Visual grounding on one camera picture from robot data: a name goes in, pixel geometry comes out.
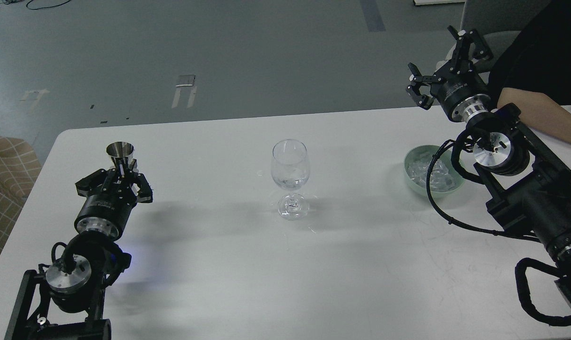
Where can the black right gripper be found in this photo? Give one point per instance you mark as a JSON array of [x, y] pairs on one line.
[[456, 84]]

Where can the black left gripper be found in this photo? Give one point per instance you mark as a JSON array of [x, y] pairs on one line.
[[108, 204]]

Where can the steel double jigger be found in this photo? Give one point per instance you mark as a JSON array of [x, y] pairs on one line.
[[121, 155]]

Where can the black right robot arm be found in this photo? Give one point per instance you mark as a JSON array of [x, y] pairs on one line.
[[530, 186]]

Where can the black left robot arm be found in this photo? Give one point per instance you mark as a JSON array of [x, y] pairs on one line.
[[65, 299]]

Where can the pile of ice cubes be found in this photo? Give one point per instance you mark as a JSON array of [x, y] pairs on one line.
[[441, 179]]

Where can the clear wine glass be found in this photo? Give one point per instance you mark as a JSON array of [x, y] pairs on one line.
[[290, 171]]

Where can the grey office chair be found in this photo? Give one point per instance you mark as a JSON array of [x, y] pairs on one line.
[[499, 22]]

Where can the person in black shirt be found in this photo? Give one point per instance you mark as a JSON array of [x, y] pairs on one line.
[[534, 73]]

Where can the green bowl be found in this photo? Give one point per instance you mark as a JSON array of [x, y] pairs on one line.
[[427, 152]]

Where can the beige checkered sofa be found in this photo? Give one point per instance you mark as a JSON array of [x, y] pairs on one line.
[[19, 169]]

